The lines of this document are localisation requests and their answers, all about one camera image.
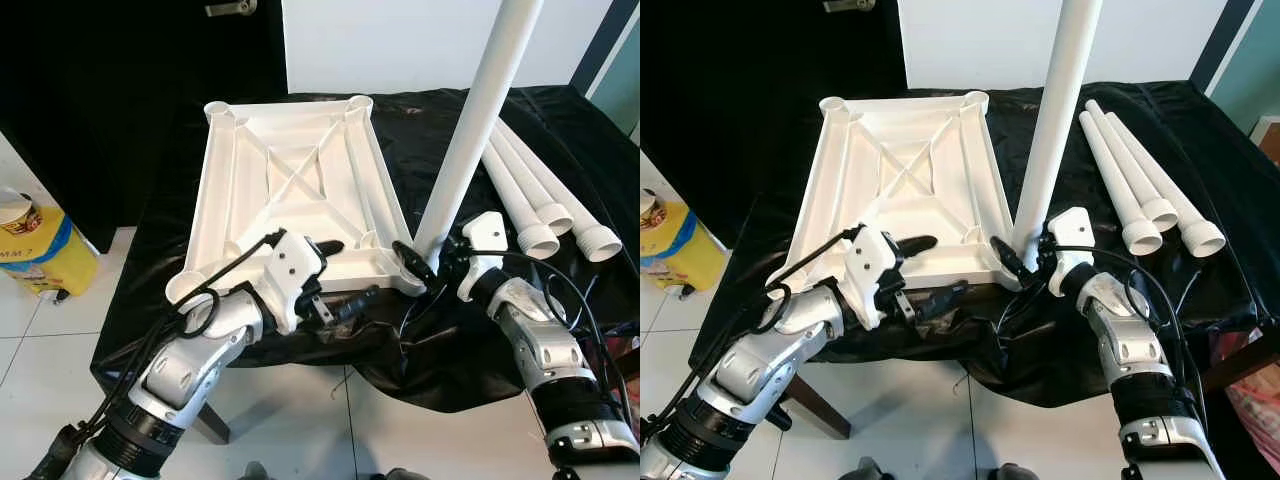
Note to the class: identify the white plastic table leg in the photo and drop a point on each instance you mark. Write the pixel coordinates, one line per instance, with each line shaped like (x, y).
(570, 205)
(480, 110)
(1120, 190)
(535, 180)
(1135, 170)
(1175, 195)
(1060, 110)
(520, 205)

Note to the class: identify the pink plastic bag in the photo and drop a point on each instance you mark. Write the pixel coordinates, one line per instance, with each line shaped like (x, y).
(1255, 420)

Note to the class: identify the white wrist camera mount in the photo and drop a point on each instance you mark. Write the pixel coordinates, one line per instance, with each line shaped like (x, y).
(1070, 230)
(485, 235)
(290, 275)
(872, 270)

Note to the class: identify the printed paper cup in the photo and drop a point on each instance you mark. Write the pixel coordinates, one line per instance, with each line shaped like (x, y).
(652, 210)
(18, 212)

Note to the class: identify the yellow carton box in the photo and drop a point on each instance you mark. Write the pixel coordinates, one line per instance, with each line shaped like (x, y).
(680, 250)
(55, 260)

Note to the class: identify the brown wooden table leg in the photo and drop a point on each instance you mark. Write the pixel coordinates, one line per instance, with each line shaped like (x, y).
(213, 422)
(815, 405)
(1245, 368)

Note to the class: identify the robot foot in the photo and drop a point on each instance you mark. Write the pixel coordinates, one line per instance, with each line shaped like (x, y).
(258, 472)
(872, 470)
(408, 474)
(1018, 472)

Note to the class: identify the black door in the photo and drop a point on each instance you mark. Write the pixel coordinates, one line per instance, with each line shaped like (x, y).
(740, 100)
(100, 100)

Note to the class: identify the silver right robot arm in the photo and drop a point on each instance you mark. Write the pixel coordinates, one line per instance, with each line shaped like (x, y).
(1130, 340)
(540, 340)

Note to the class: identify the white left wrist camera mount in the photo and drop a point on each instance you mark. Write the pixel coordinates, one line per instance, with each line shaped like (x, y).
(290, 275)
(872, 270)

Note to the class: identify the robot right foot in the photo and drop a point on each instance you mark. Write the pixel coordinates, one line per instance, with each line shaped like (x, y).
(1018, 472)
(408, 474)

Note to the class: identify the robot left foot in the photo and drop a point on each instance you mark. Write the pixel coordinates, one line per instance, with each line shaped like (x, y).
(258, 472)
(872, 470)

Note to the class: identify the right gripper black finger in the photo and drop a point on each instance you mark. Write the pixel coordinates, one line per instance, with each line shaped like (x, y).
(1007, 260)
(415, 264)

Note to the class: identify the dark grey frame post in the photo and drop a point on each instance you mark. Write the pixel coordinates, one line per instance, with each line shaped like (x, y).
(605, 40)
(1222, 40)

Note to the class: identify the black plastic cover sheet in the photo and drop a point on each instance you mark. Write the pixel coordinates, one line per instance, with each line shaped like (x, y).
(1220, 150)
(600, 160)

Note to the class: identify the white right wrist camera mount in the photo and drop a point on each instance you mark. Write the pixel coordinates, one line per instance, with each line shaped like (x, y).
(1070, 230)
(485, 235)

